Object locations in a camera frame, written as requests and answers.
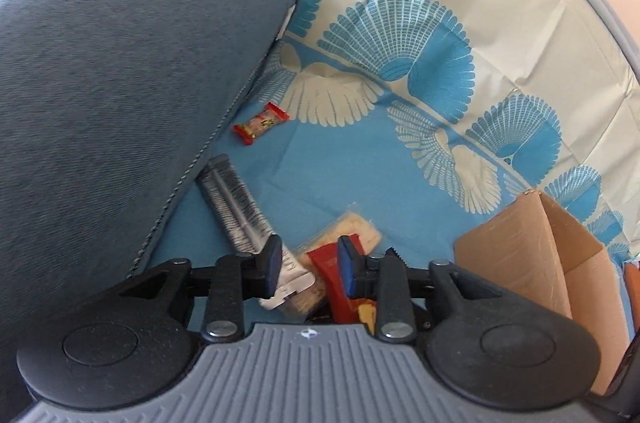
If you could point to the orange cushion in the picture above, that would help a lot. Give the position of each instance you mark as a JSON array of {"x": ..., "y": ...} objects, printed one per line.
[{"x": 632, "y": 280}]

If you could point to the blue and white printed sheet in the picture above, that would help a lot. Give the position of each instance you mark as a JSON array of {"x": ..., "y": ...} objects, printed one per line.
[{"x": 325, "y": 163}]

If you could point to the black snack bar packet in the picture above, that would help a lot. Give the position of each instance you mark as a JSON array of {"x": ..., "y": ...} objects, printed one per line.
[{"x": 232, "y": 198}]

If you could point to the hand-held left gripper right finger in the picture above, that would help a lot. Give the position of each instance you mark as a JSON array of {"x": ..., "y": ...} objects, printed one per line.
[{"x": 348, "y": 270}]

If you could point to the grey sofa cushion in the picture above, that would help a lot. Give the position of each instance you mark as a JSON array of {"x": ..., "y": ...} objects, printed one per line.
[{"x": 125, "y": 78}]

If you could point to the yellow snack packet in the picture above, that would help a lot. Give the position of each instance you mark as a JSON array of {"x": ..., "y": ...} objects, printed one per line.
[{"x": 367, "y": 314}]

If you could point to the pale cracker packet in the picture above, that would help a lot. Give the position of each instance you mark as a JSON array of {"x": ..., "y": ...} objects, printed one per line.
[{"x": 357, "y": 228}]

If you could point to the cardboard box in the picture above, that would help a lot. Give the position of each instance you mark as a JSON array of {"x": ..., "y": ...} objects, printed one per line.
[{"x": 515, "y": 253}]

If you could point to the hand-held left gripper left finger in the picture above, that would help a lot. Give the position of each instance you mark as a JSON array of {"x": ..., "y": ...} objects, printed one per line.
[{"x": 272, "y": 265}]

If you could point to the red square snack packet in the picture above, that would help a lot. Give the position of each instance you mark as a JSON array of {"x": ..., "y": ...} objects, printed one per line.
[{"x": 325, "y": 273}]

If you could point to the small red-ended snack packet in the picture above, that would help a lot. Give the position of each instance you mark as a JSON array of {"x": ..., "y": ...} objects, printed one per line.
[{"x": 260, "y": 124}]

